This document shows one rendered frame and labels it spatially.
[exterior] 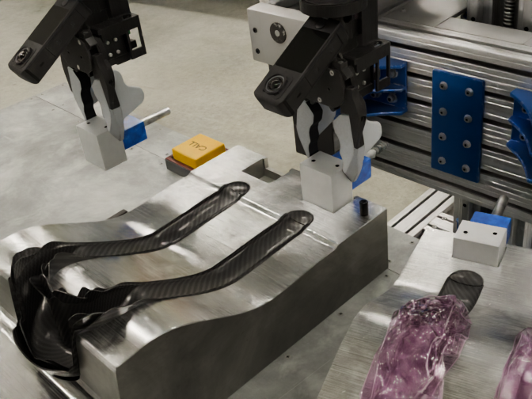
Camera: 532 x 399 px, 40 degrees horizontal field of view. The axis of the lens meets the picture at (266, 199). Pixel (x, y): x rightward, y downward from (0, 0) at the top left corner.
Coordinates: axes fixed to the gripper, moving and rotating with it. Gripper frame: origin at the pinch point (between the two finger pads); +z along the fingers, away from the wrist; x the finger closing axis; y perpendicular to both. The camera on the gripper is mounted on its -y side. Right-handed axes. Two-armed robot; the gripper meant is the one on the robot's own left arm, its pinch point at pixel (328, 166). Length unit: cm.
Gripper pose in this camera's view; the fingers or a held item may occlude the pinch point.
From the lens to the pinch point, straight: 86.4
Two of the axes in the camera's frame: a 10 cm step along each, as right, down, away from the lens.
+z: 1.0, 8.3, 5.5
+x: -6.9, -3.4, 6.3
